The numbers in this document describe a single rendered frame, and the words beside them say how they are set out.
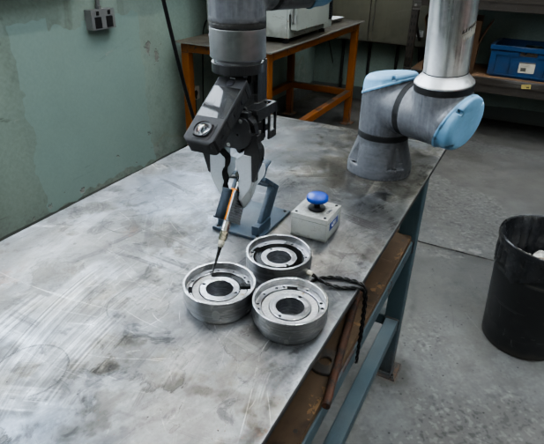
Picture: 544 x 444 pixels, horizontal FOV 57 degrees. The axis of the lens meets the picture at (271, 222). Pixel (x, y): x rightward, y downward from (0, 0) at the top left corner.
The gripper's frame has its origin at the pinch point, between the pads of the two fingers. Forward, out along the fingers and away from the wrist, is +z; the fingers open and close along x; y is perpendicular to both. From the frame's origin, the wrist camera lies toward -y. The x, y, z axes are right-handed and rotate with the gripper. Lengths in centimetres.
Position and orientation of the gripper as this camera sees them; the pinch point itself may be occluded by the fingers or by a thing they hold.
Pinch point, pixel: (233, 199)
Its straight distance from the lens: 75.5
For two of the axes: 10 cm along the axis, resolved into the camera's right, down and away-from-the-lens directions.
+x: -8.9, -2.4, 3.9
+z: -0.2, 8.7, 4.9
